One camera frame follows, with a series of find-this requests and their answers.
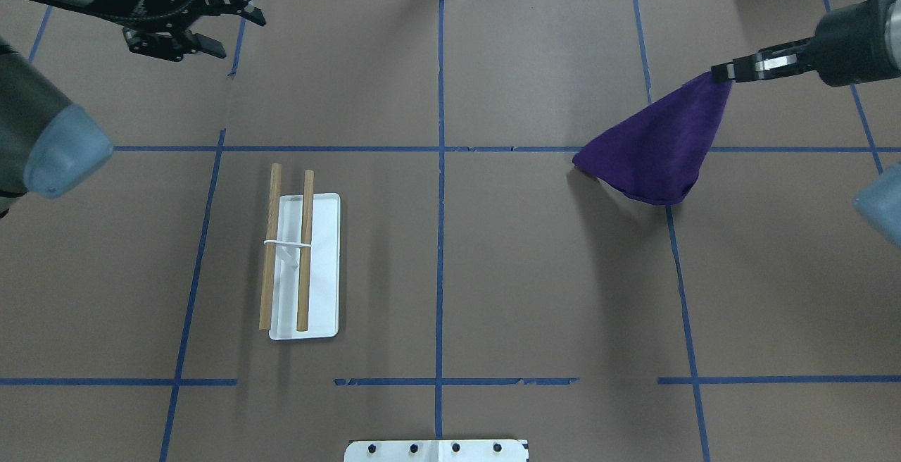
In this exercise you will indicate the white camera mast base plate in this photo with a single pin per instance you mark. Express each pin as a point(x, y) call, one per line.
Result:
point(438, 450)

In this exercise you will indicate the wooden rack bar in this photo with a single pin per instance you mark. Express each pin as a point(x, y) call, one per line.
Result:
point(269, 256)
point(305, 258)

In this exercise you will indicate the left wooden rack bar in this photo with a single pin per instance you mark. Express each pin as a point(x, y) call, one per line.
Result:
point(269, 256)

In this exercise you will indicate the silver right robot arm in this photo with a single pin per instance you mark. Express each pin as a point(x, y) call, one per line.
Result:
point(892, 38)

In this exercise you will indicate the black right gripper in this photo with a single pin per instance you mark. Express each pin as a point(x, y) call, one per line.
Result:
point(848, 45)

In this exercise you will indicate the purple towel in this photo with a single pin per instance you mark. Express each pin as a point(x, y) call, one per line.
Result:
point(656, 155)

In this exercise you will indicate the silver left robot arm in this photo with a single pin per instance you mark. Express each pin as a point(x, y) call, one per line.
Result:
point(98, 69)

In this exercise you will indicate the right wooden rack bar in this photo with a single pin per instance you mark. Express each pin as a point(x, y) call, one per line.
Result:
point(305, 258)

